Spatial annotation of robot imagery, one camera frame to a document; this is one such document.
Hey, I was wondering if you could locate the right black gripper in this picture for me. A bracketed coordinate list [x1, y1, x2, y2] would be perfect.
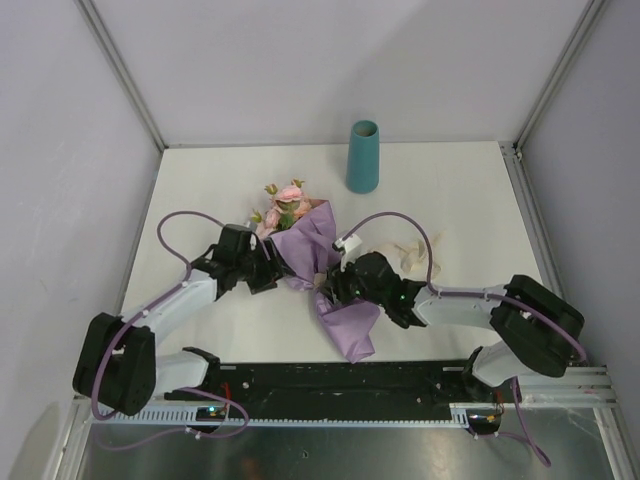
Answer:
[318, 252, 386, 308]

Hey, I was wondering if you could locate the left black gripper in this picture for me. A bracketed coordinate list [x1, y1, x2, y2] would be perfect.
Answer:
[235, 238, 295, 295]

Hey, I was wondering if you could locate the purple wrapping paper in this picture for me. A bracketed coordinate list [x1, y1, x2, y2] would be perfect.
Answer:
[269, 200, 380, 363]

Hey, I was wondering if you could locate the pink flower bouquet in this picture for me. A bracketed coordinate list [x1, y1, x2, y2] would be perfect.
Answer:
[250, 178, 314, 239]

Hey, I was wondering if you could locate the beige ribbon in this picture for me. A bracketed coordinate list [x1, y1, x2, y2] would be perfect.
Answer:
[393, 231, 443, 280]

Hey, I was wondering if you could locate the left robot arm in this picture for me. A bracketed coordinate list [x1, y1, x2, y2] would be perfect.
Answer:
[72, 224, 291, 420]

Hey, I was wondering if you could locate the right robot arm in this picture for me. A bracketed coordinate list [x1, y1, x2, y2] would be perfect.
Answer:
[321, 252, 586, 401]

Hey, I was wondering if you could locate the teal conical vase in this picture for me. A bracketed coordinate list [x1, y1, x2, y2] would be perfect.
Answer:
[346, 120, 380, 194]

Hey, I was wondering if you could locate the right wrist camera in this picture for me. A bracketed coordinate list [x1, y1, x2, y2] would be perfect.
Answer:
[332, 234, 362, 264]

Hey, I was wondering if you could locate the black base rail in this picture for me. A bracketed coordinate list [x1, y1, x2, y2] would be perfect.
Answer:
[164, 358, 521, 420]

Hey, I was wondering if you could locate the right aluminium table rail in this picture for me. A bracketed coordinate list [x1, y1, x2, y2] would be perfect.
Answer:
[497, 140, 586, 351]

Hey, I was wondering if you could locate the white cable duct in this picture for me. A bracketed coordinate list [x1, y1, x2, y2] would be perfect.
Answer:
[107, 404, 500, 429]

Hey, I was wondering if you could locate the left aluminium frame post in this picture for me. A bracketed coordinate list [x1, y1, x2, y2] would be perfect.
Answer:
[74, 0, 167, 154]

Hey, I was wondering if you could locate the aluminium frame post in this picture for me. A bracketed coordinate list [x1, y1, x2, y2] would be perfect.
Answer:
[74, 0, 167, 154]
[512, 0, 610, 159]

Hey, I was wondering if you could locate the right aluminium frame post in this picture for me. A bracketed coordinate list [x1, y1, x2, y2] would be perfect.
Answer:
[512, 0, 610, 159]

